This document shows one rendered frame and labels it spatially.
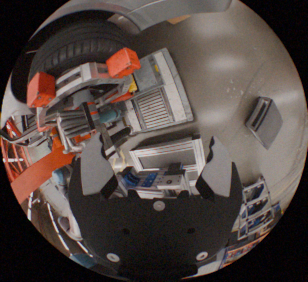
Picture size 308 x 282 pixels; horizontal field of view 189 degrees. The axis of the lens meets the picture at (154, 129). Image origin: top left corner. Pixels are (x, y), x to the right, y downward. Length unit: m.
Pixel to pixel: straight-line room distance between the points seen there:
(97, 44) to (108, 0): 0.18
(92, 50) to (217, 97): 1.10
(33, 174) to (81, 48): 0.85
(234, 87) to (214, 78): 0.25
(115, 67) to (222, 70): 1.06
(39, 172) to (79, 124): 0.69
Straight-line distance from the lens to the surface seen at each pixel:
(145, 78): 1.03
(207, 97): 1.15
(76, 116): 0.33
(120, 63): 0.34
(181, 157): 1.13
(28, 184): 0.97
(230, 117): 1.24
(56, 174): 0.60
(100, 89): 0.80
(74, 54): 0.34
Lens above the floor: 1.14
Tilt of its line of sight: 61 degrees down
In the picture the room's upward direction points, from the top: 132 degrees counter-clockwise
